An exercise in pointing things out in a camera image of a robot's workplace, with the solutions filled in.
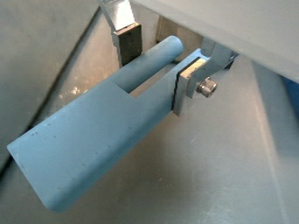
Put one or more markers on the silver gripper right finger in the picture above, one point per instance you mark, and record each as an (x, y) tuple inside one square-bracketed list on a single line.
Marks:
[(213, 58)]

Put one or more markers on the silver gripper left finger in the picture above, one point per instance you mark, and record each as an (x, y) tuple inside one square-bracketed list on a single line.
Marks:
[(126, 29)]

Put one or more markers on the light blue square-circle object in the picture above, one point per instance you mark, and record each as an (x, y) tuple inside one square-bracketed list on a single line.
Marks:
[(69, 151)]

